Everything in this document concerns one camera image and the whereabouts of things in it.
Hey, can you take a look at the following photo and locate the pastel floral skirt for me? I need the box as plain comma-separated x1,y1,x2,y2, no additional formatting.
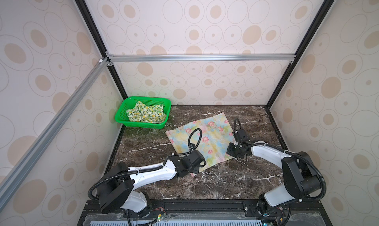
165,112,235,172

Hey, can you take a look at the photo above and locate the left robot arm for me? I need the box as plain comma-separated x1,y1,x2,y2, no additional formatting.
87,150,206,214

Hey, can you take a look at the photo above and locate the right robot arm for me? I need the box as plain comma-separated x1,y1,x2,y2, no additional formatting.
227,129,327,215

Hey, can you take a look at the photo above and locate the lemon print folded skirt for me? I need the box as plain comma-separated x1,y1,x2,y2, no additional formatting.
126,101,166,124

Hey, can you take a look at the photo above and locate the green plastic basket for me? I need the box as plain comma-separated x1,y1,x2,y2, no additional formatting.
114,96,172,129

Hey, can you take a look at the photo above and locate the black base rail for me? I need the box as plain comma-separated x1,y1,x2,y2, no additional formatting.
78,200,332,226

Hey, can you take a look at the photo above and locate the horizontal aluminium back rail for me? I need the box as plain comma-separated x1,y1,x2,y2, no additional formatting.
109,54,296,63

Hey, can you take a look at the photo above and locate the diagonal aluminium left rail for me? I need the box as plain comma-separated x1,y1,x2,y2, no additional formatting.
1,57,110,211

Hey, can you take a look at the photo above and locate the black right corner post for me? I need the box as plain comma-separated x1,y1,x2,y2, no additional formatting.
265,0,335,111

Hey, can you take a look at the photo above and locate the black corner post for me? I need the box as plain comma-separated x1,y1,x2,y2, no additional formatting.
69,0,128,100
265,0,335,111

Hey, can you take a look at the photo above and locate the black left corner post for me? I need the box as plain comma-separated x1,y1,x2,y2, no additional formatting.
69,0,128,100

